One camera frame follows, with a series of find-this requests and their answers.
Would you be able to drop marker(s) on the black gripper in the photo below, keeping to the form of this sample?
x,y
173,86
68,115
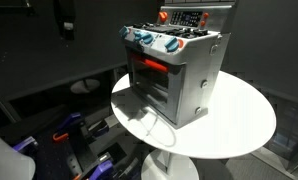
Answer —
x,y
65,16

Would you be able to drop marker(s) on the black stove burner grate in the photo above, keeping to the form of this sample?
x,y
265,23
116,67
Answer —
x,y
175,30

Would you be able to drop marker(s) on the grey toy stove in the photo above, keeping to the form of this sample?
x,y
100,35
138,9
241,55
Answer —
x,y
192,66

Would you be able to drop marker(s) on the small orange stove button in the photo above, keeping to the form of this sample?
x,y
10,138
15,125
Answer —
x,y
206,15
202,23

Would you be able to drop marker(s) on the grey oven door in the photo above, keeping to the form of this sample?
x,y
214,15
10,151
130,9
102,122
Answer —
x,y
155,90

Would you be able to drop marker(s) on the black stove keypad panel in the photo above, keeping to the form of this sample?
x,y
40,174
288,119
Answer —
x,y
186,18

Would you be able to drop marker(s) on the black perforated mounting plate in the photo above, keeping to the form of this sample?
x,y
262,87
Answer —
x,y
55,160

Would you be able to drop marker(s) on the large orange stove knob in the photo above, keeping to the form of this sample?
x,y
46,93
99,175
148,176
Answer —
x,y
163,16

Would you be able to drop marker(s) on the white round table pedestal base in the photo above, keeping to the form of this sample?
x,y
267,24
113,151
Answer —
x,y
162,166

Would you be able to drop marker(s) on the dark blue clamp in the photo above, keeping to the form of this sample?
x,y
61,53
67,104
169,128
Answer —
x,y
100,128

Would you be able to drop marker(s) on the orange clamp lever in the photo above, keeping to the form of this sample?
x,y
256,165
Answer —
x,y
59,136

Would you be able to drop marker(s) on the blue stove knob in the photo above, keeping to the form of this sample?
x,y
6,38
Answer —
x,y
138,35
123,31
148,38
171,44

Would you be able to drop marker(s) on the dark storage cabinet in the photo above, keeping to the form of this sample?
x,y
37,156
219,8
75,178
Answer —
x,y
289,130

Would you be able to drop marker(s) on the purple clamp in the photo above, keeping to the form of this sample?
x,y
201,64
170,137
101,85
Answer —
x,y
24,144
102,169
70,120

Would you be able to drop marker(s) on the small grey round stand base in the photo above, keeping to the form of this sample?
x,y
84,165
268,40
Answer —
x,y
85,86

